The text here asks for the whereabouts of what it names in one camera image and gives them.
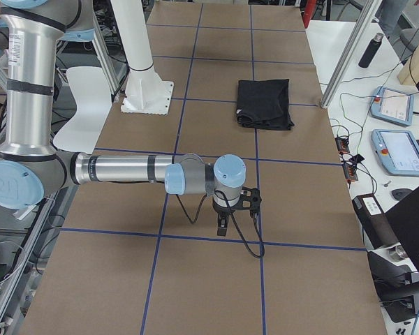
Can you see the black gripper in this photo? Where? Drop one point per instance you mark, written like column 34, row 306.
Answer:
column 222, row 211

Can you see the black printed t-shirt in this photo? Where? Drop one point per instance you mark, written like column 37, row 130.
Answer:
column 264, row 105

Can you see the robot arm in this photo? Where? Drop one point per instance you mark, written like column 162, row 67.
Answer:
column 35, row 163

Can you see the black computer mouse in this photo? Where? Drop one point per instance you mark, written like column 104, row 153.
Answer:
column 400, row 193

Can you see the near teach pendant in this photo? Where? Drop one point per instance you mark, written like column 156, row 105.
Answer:
column 397, row 151

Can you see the teach pendant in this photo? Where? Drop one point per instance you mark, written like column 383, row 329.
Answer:
column 397, row 151
column 392, row 106

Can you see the black monitor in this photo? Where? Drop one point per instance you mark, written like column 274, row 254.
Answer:
column 404, row 221

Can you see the far teach pendant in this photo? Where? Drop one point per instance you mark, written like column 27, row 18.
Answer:
column 392, row 106

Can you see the black water bottle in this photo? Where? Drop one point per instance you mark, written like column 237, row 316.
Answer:
column 371, row 50

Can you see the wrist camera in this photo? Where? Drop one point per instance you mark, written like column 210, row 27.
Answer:
column 250, row 200

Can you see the white camera post base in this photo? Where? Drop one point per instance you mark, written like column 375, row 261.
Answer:
column 145, row 91

